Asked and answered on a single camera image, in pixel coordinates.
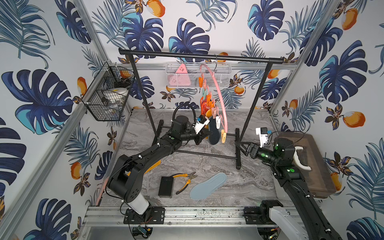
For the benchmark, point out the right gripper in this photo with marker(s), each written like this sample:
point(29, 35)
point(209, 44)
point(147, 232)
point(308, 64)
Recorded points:
point(252, 148)

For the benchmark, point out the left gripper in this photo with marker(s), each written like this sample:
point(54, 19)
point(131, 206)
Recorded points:
point(202, 132)

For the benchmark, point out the beige yellow-edged insole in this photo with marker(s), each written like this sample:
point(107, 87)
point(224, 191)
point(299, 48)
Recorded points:
point(149, 169)

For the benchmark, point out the light blue insole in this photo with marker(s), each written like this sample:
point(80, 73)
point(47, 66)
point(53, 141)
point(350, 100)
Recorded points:
point(205, 189)

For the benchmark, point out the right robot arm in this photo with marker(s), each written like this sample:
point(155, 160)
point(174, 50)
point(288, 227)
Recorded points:
point(280, 159)

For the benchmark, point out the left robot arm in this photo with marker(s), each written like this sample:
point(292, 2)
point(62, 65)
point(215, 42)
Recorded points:
point(126, 179)

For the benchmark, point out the dark navy insole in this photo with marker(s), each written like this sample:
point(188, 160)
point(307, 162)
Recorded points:
point(215, 135)

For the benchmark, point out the yellow clothes peg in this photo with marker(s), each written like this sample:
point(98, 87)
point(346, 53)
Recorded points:
point(223, 136)

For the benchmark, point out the orange insole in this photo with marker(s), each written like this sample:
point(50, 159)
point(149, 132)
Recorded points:
point(209, 113)

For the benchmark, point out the white clothes peg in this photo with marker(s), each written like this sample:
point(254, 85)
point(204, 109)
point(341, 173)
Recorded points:
point(218, 120)

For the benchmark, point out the red patterned insole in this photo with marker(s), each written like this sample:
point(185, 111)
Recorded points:
point(205, 104)

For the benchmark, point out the small black box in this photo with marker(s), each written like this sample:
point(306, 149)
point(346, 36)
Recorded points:
point(166, 187)

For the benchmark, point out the pink triangle item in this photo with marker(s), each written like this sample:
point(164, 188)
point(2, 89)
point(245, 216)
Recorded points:
point(180, 77)

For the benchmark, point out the brown plastic toolbox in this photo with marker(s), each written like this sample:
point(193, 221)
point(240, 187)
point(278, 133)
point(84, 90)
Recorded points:
point(316, 173)

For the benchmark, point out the white bowl in basket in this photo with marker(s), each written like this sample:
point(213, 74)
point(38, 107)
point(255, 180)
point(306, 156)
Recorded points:
point(112, 96)

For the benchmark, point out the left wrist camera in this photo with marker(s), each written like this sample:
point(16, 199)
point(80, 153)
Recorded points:
point(200, 123)

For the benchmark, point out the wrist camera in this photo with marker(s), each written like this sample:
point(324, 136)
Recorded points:
point(200, 123)
point(264, 135)

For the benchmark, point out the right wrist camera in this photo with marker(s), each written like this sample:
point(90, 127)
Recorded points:
point(264, 135)

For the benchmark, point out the yellow handled pliers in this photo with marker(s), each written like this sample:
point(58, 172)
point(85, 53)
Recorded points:
point(189, 178)

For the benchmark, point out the clear wall shelf basket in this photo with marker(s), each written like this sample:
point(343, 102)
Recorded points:
point(215, 74)

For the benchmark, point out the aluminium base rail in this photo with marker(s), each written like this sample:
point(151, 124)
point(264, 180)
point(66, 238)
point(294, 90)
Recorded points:
point(193, 217)

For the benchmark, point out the black wire basket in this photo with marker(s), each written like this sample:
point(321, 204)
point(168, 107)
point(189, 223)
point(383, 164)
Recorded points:
point(108, 77)

